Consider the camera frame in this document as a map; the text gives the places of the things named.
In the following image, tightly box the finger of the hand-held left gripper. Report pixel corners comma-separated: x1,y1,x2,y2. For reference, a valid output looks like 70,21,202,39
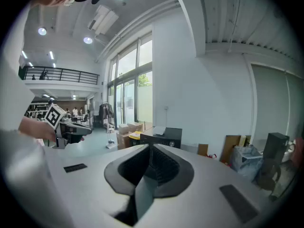
70,123,93,144

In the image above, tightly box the clothes rack with dark garment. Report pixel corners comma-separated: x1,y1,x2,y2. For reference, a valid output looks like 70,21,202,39
98,101,115,129

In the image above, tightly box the brown wooden board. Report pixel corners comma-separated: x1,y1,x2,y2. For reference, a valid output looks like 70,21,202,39
220,134,252,164

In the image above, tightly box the small cardboard box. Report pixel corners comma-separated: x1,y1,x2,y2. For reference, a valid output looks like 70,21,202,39
118,123,130,135

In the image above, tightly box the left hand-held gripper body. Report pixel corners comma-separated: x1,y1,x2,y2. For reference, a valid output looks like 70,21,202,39
44,103,72,150

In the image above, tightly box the bluish plastic bag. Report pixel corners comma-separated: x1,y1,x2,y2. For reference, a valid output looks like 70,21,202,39
230,144,265,183

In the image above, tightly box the glass window wall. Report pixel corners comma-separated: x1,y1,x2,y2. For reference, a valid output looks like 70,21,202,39
107,31,153,128

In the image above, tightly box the black balcony railing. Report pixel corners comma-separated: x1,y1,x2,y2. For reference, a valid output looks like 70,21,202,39
18,65,100,86

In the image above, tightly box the person's left forearm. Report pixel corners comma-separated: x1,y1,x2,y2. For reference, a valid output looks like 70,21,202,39
18,116,57,142

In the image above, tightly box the grey roller blind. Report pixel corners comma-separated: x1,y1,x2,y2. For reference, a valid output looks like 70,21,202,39
250,63,304,149

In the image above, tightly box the black box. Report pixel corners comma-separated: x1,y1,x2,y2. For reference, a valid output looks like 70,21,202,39
262,132,290,166

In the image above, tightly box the white flat mop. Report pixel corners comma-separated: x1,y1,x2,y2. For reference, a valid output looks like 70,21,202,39
105,123,117,150

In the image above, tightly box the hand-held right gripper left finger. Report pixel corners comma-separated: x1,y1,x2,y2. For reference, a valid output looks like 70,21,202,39
104,143,151,196

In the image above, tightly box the white ceiling air conditioner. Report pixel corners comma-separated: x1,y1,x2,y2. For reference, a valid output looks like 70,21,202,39
87,4,119,36

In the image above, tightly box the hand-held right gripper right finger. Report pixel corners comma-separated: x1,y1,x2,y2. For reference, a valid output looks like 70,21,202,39
152,143,195,199

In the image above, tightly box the person's white shirt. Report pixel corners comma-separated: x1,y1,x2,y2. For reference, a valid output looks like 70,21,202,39
0,56,48,199

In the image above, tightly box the flat cardboard sheet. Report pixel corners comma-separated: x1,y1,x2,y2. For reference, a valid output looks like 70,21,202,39
181,143,209,157

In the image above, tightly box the large cardboard box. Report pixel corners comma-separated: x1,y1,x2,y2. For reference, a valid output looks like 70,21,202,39
127,122,144,133

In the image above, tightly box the yellow lid waste bin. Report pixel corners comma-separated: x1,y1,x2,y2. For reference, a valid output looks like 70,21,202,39
129,131,141,147

